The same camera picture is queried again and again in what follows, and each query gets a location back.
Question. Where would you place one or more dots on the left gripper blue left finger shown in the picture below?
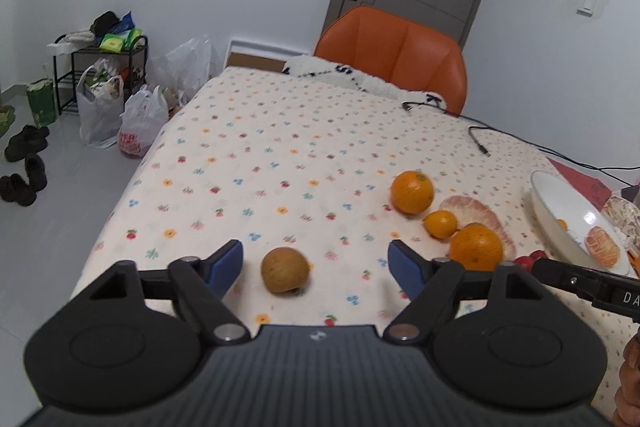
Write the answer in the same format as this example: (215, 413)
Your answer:
(199, 289)

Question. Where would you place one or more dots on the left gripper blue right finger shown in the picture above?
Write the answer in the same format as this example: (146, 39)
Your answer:
(430, 285)

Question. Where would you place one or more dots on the large orange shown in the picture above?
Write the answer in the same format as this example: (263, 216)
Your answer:
(476, 248)
(412, 192)

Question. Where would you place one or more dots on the brown round pear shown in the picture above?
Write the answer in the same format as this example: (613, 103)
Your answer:
(284, 269)

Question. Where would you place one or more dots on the person right hand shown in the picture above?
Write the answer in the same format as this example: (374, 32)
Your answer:
(627, 397)

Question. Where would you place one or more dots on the peeled orange segment in plate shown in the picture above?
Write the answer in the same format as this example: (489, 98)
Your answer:
(602, 247)

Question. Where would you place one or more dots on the small mandarin orange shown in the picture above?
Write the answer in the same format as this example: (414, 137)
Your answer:
(441, 224)

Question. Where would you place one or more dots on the floral tissue pack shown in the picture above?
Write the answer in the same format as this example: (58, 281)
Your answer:
(624, 216)

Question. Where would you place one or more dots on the small kumquat in plate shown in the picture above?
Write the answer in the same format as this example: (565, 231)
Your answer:
(562, 224)

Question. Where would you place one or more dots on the white ceramic plate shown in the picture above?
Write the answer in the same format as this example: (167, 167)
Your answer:
(552, 199)

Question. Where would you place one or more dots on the red cherry fruit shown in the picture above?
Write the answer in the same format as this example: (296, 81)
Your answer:
(527, 262)

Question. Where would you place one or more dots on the red paper mat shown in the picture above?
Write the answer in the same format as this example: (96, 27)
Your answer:
(591, 188)

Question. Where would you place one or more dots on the floral tablecloth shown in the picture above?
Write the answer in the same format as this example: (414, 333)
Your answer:
(278, 161)

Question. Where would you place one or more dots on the white red plastic bag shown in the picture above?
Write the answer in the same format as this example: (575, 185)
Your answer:
(145, 114)

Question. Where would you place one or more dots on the white plastic bag left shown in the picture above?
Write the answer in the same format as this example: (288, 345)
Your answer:
(100, 100)

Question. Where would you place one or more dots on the translucent plastic bag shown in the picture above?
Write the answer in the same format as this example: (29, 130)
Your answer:
(183, 70)

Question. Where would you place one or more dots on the black shoes pile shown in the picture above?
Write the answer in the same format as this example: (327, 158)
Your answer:
(26, 146)

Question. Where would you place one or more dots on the black metal shelf rack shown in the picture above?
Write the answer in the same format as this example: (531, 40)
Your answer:
(73, 58)

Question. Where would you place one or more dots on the white fluffy cushion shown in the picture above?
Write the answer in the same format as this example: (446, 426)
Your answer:
(344, 76)

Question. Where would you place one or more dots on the green box on floor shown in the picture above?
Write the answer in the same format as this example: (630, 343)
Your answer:
(40, 96)

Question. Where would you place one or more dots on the orange leather chair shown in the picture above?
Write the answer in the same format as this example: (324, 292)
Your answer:
(408, 55)

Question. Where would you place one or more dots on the white wall switch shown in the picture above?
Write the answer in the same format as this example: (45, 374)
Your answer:
(586, 8)

